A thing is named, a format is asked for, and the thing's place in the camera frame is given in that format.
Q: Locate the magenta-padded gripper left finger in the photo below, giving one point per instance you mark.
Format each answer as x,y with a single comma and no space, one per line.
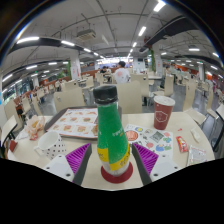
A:
60,166

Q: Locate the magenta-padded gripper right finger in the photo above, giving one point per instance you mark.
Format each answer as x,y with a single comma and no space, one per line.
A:
163,166

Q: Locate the green drink bottle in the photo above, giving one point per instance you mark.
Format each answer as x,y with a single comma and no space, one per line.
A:
111,136

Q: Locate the white polka-dot mug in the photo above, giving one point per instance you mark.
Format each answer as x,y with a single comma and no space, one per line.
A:
50,144

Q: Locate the red snack packet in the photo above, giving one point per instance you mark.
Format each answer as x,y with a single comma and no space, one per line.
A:
182,144

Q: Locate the colourful sticker sheet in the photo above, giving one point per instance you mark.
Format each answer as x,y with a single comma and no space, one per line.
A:
153,136

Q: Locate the white leaflet with red print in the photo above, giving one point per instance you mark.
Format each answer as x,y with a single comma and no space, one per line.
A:
196,156

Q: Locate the clear plastic packet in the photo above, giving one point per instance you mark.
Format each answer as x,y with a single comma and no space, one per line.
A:
196,135

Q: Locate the brown food tray, paper liner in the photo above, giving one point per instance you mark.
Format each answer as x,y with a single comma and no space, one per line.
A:
76,121

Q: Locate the flat round red coaster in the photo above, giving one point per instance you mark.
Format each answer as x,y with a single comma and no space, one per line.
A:
106,178

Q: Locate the crumpled food wrapper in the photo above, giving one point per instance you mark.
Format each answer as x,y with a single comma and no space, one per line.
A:
33,126

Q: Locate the red paper cup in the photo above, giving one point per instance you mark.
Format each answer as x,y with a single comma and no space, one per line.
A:
162,115

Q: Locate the cream canteen chairs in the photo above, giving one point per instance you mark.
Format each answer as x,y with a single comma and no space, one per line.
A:
130,96

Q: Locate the person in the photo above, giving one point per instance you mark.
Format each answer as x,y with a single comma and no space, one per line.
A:
104,70
121,75

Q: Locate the ceiling strip lights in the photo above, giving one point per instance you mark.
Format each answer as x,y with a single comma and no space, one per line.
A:
27,39

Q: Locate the ceiling air unit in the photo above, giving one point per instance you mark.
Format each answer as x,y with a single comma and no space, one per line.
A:
86,34

